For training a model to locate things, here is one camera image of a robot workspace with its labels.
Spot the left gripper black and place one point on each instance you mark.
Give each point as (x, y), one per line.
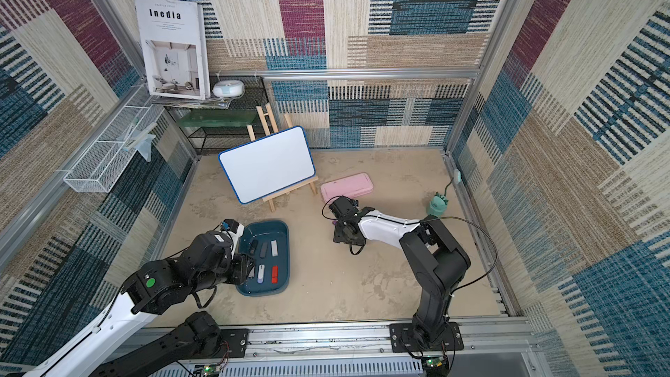
(242, 270)

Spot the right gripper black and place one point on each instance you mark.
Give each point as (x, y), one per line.
(341, 222)

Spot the lilac white usb drive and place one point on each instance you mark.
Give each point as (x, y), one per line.
(260, 276)

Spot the white usb flash drive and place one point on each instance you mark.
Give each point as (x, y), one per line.
(274, 248)

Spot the red usb flash drive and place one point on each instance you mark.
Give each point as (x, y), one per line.
(274, 275)

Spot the black usb flash drive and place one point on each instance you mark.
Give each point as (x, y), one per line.
(253, 247)

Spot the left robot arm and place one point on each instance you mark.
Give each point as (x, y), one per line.
(210, 260)

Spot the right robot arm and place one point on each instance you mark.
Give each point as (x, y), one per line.
(437, 260)

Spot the teal plastic storage box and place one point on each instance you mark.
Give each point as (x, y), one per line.
(265, 232)

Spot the pink pencil case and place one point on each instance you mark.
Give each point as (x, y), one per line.
(351, 186)

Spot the wooden easel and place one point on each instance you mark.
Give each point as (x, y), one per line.
(269, 125)

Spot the white round device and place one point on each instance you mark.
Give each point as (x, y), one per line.
(228, 89)

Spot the Inedia magazine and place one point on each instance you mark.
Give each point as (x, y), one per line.
(172, 36)

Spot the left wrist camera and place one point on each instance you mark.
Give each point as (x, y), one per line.
(232, 229)

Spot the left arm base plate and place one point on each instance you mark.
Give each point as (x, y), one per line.
(232, 343)

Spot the white board blue frame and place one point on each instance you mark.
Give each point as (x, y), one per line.
(270, 164)

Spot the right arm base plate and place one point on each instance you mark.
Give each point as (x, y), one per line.
(407, 338)

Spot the white wire basket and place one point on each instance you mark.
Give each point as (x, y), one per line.
(102, 164)

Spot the aluminium front rail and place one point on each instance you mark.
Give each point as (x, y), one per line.
(493, 346)

